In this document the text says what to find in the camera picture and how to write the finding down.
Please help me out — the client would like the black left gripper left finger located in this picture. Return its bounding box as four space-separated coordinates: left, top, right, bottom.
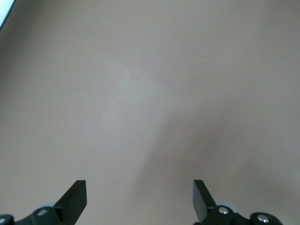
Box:
0 180 88 225

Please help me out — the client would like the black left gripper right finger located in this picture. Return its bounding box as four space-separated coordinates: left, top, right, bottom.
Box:
192 180 285 225

